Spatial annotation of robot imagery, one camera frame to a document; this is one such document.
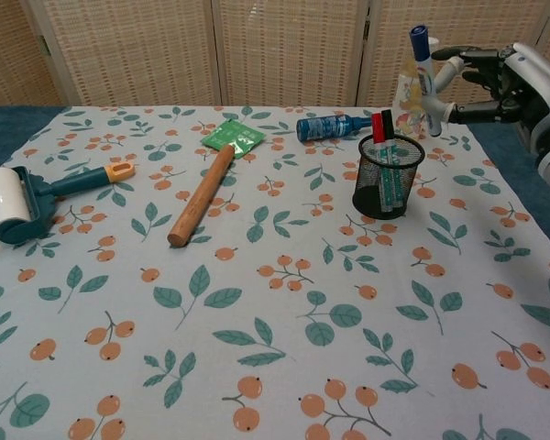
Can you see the teal lint roller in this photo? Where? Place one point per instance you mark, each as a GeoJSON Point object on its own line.
{"type": "Point", "coordinates": [36, 192]}

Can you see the red capped marker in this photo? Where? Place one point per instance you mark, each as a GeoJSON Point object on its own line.
{"type": "Point", "coordinates": [381, 151]}

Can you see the wooden rolling pin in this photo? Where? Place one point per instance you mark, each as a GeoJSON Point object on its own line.
{"type": "Point", "coordinates": [204, 194]}

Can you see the floral fruit print tablecloth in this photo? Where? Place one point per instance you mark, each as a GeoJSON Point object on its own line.
{"type": "Point", "coordinates": [256, 298]}

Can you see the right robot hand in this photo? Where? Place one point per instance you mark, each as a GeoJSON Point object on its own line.
{"type": "Point", "coordinates": [527, 82]}

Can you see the black capped marker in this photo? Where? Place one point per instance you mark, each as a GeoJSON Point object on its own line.
{"type": "Point", "coordinates": [392, 151]}

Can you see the blue spray bottle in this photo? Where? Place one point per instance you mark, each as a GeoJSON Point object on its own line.
{"type": "Point", "coordinates": [325, 126]}

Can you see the clear bottle with white cap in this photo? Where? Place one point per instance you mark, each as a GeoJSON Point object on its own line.
{"type": "Point", "coordinates": [408, 101]}

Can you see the green sachet packet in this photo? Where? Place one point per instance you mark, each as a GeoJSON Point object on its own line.
{"type": "Point", "coordinates": [236, 136]}

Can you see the woven folding screen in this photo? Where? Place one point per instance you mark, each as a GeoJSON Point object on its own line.
{"type": "Point", "coordinates": [275, 50]}

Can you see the black mesh pen holder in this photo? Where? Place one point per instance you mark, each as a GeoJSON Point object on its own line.
{"type": "Point", "coordinates": [385, 183]}

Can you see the blue whiteboard marker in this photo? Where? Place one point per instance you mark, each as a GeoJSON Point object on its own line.
{"type": "Point", "coordinates": [422, 69]}

